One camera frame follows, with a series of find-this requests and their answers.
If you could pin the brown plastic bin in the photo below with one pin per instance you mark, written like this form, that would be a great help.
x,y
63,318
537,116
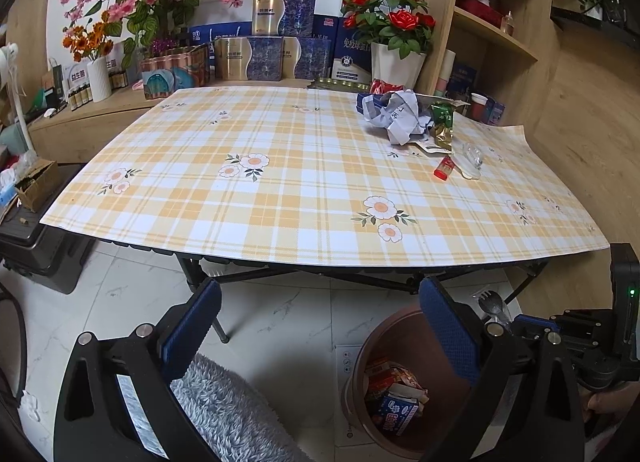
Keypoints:
x,y
395,337

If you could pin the red and white cup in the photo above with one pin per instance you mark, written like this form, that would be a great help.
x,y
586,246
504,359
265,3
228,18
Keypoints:
x,y
478,107

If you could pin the white flat device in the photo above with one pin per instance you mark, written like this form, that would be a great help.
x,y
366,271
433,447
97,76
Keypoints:
x,y
346,377

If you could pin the row of small brown bottles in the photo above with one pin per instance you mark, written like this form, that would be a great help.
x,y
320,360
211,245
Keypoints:
x,y
80,98

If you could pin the green gold packet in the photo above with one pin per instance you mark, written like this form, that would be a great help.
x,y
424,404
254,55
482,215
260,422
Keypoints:
x,y
442,124

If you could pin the wood-look planter box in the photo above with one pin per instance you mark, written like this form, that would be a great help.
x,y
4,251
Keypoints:
x,y
170,77

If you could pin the light purple box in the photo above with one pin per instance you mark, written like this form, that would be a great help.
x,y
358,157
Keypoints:
x,y
495,111

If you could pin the white flower pot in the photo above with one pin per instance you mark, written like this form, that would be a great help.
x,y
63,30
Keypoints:
x,y
397,67

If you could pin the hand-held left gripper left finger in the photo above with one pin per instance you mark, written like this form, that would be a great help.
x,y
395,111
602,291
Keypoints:
x,y
192,327

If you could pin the red rose plant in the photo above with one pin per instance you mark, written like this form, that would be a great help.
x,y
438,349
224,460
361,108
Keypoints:
x,y
395,17

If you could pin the red cigarette pack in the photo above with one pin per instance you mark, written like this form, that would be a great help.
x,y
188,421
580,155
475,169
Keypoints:
x,y
380,382

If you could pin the dark blue printed box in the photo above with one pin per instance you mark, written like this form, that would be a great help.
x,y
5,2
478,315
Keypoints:
x,y
462,82

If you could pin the white ribbed vase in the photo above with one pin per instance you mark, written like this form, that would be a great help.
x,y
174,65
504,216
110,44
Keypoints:
x,y
99,82

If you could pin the white plastic bag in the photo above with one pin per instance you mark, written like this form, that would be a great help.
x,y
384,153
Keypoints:
x,y
15,167

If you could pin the red basket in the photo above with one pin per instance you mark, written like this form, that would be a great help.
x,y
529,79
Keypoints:
x,y
480,4

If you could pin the stack of pastel cups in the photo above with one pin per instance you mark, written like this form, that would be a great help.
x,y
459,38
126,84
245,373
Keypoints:
x,y
445,72

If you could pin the black plastic spork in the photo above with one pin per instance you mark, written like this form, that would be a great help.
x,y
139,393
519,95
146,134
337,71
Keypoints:
x,y
487,304

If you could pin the wooden shelf unit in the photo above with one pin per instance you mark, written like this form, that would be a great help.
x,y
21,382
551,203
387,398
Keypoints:
x,y
435,17

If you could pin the glass perfume bottle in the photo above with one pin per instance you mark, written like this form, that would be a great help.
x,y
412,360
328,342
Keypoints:
x,y
508,24

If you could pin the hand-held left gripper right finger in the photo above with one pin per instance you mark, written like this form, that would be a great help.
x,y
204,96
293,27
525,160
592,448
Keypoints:
x,y
447,327

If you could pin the white paper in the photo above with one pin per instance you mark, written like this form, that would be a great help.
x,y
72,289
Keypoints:
x,y
395,112

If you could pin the orange artificial flowers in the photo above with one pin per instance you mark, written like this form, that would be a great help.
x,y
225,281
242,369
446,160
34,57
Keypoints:
x,y
87,42

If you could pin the small red bottle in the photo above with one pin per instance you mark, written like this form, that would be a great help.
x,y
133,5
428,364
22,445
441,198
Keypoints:
x,y
444,168

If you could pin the white standing fan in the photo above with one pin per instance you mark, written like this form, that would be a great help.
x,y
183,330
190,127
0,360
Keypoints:
x,y
22,112

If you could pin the white paper tag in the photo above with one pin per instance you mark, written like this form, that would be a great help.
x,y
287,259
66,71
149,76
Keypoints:
x,y
427,146

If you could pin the long blue box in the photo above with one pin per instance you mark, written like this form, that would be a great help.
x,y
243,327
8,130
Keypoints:
x,y
225,31

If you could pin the pink blossom plant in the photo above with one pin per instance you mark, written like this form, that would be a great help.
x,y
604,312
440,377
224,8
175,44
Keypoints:
x,y
125,7

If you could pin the black counter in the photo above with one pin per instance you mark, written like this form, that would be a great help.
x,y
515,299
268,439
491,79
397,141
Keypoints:
x,y
590,24

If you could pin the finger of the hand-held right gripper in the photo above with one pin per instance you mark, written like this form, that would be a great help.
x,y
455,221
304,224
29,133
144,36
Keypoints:
x,y
537,324

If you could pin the cardboard box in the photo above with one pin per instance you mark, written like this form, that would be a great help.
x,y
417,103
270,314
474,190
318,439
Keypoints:
x,y
37,187

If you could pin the red snack packet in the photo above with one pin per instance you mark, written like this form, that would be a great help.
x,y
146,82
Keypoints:
x,y
412,382

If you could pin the black case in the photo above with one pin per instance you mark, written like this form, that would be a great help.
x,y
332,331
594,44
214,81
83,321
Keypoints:
x,y
45,252

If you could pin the white product box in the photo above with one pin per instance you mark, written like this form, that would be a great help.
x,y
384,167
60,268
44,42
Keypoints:
x,y
77,76

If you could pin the gold tray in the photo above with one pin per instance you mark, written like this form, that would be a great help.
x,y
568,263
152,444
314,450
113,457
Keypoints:
x,y
340,83

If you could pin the grey shaggy rug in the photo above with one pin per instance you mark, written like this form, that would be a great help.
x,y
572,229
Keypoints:
x,y
235,417

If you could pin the yellow checked tablecloth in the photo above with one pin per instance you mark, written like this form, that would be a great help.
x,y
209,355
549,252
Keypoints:
x,y
300,167

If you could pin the blue milk carton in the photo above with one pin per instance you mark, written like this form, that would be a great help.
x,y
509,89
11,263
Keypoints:
x,y
397,414

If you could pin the blue and white box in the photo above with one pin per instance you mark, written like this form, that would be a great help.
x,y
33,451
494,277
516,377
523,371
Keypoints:
x,y
350,67

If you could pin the person's right hand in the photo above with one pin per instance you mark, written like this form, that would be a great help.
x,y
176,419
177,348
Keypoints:
x,y
610,399

